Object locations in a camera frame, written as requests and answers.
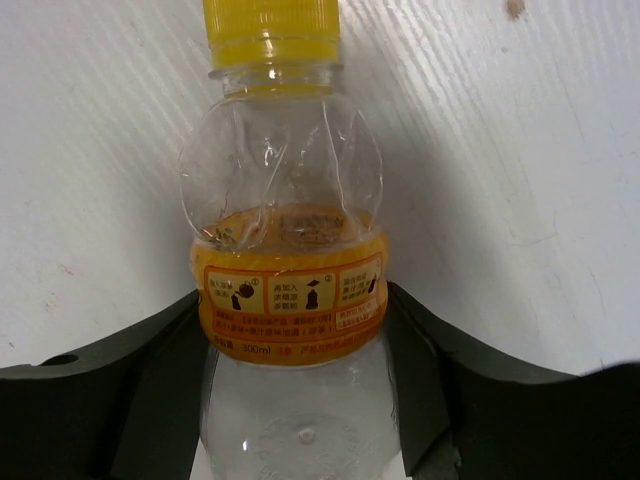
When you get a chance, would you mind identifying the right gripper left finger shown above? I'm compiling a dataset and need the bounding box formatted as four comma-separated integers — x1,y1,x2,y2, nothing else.
1,292,209,479

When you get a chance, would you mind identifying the yellow-cap orange-label bottle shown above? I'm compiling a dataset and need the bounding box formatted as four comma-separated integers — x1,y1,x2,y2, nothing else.
179,1,400,479

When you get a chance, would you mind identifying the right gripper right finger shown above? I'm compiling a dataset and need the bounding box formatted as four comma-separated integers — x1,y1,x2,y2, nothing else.
385,284,639,479

